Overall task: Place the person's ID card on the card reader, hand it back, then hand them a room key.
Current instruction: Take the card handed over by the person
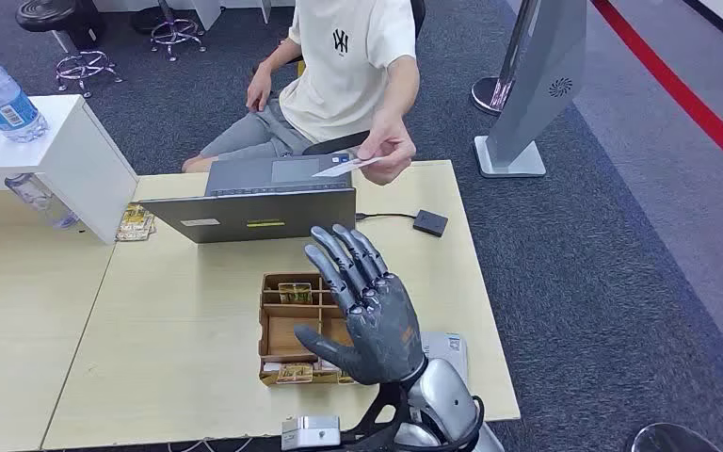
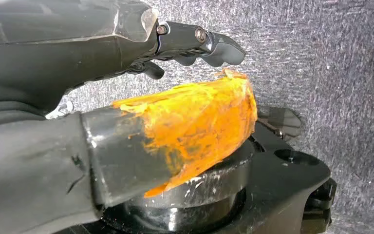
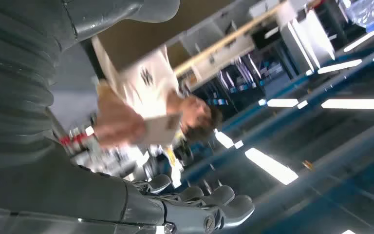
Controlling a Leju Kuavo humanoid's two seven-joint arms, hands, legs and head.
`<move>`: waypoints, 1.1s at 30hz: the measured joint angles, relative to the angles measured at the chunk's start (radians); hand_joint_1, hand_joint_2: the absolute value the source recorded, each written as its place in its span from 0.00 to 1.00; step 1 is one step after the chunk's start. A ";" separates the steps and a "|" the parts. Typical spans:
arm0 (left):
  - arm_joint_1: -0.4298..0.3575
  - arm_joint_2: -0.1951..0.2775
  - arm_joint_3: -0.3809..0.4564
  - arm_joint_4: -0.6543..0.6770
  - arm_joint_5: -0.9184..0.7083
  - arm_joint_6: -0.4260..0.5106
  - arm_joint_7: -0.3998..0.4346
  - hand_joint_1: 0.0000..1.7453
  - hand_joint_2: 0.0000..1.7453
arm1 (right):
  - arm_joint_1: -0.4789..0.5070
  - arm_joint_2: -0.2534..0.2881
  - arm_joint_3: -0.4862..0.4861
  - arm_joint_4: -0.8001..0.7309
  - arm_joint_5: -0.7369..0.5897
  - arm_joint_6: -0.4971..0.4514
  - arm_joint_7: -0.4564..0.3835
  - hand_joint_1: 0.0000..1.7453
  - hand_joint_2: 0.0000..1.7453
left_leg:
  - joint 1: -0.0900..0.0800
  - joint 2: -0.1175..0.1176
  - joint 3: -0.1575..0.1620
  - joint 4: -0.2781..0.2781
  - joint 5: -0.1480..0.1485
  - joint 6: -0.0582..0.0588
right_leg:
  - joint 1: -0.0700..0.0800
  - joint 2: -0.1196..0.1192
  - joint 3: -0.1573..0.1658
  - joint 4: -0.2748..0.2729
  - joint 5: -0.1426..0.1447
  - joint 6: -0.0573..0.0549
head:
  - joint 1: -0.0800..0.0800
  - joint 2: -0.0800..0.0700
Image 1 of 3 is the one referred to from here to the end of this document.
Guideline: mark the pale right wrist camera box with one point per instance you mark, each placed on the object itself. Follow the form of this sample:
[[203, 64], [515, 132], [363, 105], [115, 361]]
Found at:
[[310, 432]]

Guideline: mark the black round stool seat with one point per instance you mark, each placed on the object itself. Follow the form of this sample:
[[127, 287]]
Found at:
[[670, 440]]

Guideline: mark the chrome pole round base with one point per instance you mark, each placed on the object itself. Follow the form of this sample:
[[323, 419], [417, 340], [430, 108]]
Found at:
[[485, 93]]

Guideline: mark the black office chair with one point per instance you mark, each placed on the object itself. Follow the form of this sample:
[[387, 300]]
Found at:
[[336, 143]]

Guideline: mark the person's right hand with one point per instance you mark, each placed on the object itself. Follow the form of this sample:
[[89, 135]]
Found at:
[[259, 87]]

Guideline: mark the grey laptop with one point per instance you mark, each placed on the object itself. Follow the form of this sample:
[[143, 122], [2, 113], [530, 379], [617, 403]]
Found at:
[[261, 215]]

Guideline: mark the person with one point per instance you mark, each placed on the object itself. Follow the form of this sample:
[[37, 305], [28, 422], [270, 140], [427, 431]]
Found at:
[[343, 81]]

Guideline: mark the white ID card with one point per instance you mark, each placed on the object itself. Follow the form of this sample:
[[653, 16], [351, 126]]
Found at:
[[343, 167]]

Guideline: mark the person's left forearm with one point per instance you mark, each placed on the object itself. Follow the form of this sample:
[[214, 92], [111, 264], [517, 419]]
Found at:
[[402, 87]]

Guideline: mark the white shelf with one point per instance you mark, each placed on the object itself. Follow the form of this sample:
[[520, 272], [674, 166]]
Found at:
[[81, 162]]

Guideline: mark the clear water bottle blue label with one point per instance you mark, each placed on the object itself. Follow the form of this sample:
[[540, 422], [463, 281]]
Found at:
[[0, 100]]

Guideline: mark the small black box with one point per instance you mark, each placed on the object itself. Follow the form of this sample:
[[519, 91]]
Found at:
[[430, 222]]

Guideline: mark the white card reader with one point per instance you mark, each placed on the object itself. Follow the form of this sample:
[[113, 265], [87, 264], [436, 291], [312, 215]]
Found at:
[[449, 349]]

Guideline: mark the gold patterned room key card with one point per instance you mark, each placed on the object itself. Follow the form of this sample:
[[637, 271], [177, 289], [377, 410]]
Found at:
[[294, 374], [295, 293], [346, 379]]

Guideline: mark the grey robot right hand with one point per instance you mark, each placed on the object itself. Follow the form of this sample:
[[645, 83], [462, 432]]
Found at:
[[380, 324]]

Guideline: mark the person's left hand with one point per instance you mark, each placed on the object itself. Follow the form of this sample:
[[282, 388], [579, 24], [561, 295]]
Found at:
[[393, 150]]

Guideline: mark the wooden compartment organizer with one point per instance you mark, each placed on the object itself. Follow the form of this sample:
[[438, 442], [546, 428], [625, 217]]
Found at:
[[286, 337]]

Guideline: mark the grey kiosk stand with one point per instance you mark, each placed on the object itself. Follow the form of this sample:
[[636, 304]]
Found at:
[[542, 81]]

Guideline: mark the stack of gold cards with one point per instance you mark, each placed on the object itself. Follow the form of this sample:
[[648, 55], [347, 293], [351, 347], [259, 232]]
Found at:
[[135, 222]]

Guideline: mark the white cabinet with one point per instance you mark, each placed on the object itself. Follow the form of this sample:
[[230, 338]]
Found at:
[[205, 12]]

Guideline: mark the person's right forearm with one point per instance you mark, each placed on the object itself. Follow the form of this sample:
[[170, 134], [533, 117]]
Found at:
[[280, 56]]

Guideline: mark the black stool chrome base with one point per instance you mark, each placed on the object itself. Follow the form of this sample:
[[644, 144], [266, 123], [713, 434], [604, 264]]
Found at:
[[177, 31], [46, 12]]

